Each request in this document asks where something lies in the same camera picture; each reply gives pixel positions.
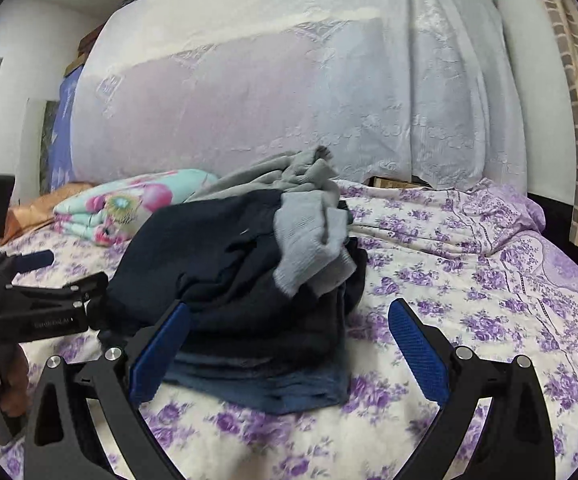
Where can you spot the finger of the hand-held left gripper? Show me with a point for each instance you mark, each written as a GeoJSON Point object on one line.
{"type": "Point", "coordinates": [69, 290]}
{"type": "Point", "coordinates": [31, 260]}

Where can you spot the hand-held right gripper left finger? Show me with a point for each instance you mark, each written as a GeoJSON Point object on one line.
{"type": "Point", "coordinates": [161, 355]}

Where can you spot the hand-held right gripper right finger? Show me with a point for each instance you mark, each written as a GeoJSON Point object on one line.
{"type": "Point", "coordinates": [419, 355]}

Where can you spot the purple floral bedsheet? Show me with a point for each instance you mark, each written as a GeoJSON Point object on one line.
{"type": "Point", "coordinates": [469, 285]}

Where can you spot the person's left hand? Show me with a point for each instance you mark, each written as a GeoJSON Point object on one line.
{"type": "Point", "coordinates": [16, 380]}

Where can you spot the folded teal pink floral blanket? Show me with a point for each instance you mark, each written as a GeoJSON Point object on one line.
{"type": "Point", "coordinates": [119, 205]}

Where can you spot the blue jeans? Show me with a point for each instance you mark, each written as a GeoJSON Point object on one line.
{"type": "Point", "coordinates": [269, 392]}

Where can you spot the blue printed cloth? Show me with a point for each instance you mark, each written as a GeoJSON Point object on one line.
{"type": "Point", "coordinates": [64, 135]}

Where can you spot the orange brown cloth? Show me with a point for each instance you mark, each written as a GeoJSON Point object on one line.
{"type": "Point", "coordinates": [34, 210]}

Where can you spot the white lace cover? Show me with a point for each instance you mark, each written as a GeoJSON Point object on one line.
{"type": "Point", "coordinates": [269, 85]}

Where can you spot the wooden box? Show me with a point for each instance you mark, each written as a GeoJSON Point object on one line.
{"type": "Point", "coordinates": [394, 182]}

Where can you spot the navy pants with grey waistband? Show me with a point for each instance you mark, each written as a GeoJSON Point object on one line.
{"type": "Point", "coordinates": [229, 270]}

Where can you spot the grey garment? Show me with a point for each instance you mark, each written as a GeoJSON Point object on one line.
{"type": "Point", "coordinates": [259, 177]}

